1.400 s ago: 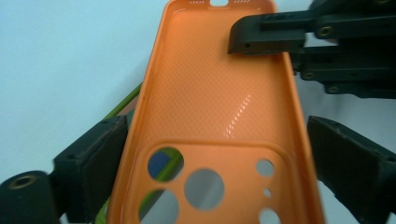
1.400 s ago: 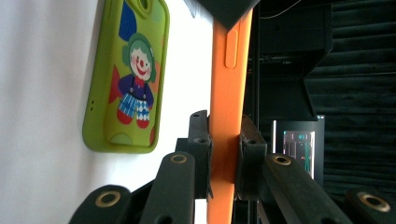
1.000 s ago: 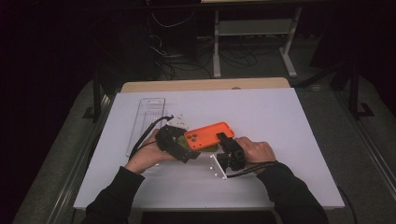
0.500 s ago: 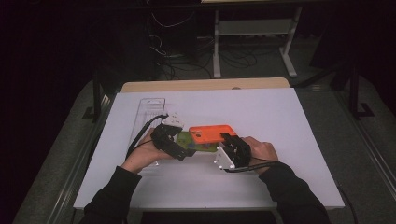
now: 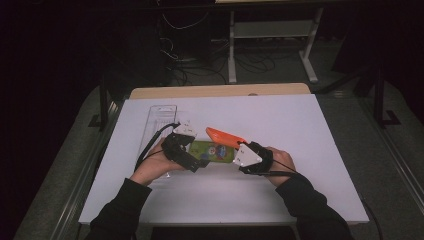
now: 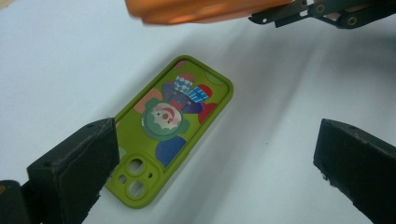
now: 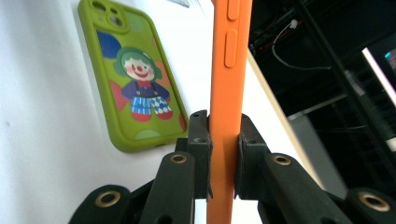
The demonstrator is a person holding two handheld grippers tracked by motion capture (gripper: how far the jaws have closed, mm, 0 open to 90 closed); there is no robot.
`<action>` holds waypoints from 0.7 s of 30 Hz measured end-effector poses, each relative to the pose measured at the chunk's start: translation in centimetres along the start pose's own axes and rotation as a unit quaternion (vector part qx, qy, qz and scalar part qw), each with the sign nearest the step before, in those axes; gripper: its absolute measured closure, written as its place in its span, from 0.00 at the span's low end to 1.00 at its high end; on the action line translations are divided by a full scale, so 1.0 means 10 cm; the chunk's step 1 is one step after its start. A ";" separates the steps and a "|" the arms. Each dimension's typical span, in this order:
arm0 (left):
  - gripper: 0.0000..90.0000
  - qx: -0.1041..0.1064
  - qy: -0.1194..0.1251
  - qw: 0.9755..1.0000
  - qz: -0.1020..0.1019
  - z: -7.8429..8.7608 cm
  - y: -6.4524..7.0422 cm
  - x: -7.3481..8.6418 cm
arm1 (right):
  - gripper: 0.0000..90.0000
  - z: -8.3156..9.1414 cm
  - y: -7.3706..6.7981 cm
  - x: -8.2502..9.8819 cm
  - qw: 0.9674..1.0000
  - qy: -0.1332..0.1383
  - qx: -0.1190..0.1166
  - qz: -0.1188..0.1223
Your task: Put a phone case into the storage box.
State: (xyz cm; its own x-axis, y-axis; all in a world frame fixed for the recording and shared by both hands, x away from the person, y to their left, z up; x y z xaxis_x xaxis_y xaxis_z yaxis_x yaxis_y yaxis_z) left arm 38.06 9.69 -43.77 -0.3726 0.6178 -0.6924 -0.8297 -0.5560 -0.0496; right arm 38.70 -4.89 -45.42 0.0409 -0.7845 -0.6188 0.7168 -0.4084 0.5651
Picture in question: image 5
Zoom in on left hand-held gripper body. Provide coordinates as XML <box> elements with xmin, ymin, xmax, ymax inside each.
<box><xmin>161</xmin><ymin>123</ymin><xmax>200</xmax><ymax>173</ymax></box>

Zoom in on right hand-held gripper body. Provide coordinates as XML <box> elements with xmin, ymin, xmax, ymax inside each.
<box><xmin>232</xmin><ymin>141</ymin><xmax>274</xmax><ymax>176</ymax></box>

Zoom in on green cartoon print phone case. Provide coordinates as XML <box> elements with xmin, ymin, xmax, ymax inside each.
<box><xmin>188</xmin><ymin>140</ymin><xmax>236</xmax><ymax>164</ymax></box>

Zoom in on orange phone case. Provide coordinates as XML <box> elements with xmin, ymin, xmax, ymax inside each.
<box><xmin>205</xmin><ymin>126</ymin><xmax>249</xmax><ymax>150</ymax></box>

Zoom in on clear plastic tray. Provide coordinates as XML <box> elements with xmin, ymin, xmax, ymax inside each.
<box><xmin>136</xmin><ymin>104</ymin><xmax>179</xmax><ymax>179</ymax></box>

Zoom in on person's left hand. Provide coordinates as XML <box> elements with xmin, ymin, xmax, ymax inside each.
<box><xmin>130</xmin><ymin>138</ymin><xmax>186</xmax><ymax>187</ymax></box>

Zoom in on person's right hand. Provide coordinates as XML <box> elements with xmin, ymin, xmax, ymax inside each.
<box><xmin>264</xmin><ymin>146</ymin><xmax>298</xmax><ymax>187</ymax></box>

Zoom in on light wooden table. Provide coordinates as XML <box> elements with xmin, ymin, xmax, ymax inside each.
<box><xmin>128</xmin><ymin>82</ymin><xmax>312</xmax><ymax>100</ymax></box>

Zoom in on black metal stand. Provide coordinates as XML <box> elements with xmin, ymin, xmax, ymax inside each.
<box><xmin>372</xmin><ymin>63</ymin><xmax>402</xmax><ymax>129</ymax></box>
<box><xmin>88</xmin><ymin>76</ymin><xmax>118</xmax><ymax>131</ymax></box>

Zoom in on left hand-held gripper cable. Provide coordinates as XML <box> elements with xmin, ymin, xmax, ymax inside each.
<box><xmin>134</xmin><ymin>122</ymin><xmax>181</xmax><ymax>171</ymax></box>

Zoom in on hand-held gripper cable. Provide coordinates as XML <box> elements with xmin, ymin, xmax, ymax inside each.
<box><xmin>134</xmin><ymin>122</ymin><xmax>181</xmax><ymax>171</ymax></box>
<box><xmin>263</xmin><ymin>159</ymin><xmax>384</xmax><ymax>240</ymax></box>

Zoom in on right hand-held gripper cable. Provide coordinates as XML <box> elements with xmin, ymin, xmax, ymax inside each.
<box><xmin>263</xmin><ymin>159</ymin><xmax>384</xmax><ymax>240</ymax></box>

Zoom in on tangle of floor cables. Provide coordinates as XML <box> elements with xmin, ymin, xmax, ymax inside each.
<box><xmin>159</xmin><ymin>36</ymin><xmax>294</xmax><ymax>87</ymax></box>

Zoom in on white metal table frame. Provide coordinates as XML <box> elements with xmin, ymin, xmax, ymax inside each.
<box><xmin>227</xmin><ymin>7</ymin><xmax>325</xmax><ymax>84</ymax></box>

